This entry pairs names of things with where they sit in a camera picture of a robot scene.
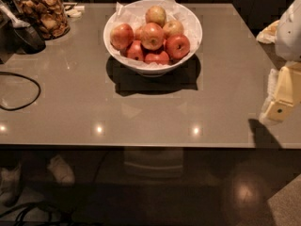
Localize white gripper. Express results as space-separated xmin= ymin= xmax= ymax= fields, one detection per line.
xmin=259 ymin=0 xmax=301 ymax=125

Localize red-yellow apple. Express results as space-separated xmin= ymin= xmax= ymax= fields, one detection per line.
xmin=141 ymin=23 xmax=164 ymax=51

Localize red apple front right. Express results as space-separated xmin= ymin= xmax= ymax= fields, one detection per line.
xmin=166 ymin=34 xmax=190 ymax=59

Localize red apple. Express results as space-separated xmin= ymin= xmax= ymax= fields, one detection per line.
xmin=110 ymin=23 xmax=134 ymax=51
xmin=166 ymin=34 xmax=190 ymax=59
xmin=126 ymin=40 xmax=144 ymax=61
xmin=145 ymin=51 xmax=169 ymax=65

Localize red apple front centre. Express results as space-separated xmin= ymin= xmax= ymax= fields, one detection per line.
xmin=145 ymin=51 xmax=169 ymax=65

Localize yellow apple back right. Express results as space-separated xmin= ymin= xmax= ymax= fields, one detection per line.
xmin=163 ymin=20 xmax=184 ymax=39

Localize white ceramic bowl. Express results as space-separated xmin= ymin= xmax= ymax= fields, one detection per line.
xmin=103 ymin=0 xmax=202 ymax=76

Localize yellow-green apple at back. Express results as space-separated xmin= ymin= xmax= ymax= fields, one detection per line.
xmin=145 ymin=6 xmax=166 ymax=27

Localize red apple front left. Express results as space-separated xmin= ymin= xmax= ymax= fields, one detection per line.
xmin=126 ymin=40 xmax=144 ymax=61

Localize white paper bowl liner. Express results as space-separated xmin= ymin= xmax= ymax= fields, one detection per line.
xmin=103 ymin=0 xmax=202 ymax=76

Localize red apple far left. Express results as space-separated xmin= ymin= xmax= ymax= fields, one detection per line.
xmin=110 ymin=23 xmax=134 ymax=51

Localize small white items on table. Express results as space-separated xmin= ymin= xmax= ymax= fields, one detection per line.
xmin=64 ymin=3 xmax=85 ymax=18

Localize white shoe right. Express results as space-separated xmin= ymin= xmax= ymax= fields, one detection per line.
xmin=47 ymin=154 xmax=75 ymax=186

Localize white shoe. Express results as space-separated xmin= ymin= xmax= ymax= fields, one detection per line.
xmin=47 ymin=154 xmax=75 ymax=186
xmin=0 ymin=164 xmax=22 ymax=207

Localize glass jar of dried chips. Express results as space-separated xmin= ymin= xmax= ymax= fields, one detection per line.
xmin=13 ymin=0 xmax=70 ymax=40

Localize black round appliance base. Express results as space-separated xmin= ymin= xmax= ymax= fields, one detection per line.
xmin=13 ymin=25 xmax=46 ymax=54

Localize white plastic scoop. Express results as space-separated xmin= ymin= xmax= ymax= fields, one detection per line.
xmin=0 ymin=1 xmax=30 ymax=28

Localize white shoe left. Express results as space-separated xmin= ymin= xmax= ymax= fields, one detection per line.
xmin=0 ymin=164 xmax=22 ymax=207

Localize black cable on table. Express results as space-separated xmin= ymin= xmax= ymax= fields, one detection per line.
xmin=0 ymin=71 xmax=42 ymax=112

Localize black cables on floor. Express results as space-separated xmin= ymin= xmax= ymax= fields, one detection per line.
xmin=0 ymin=201 xmax=104 ymax=226

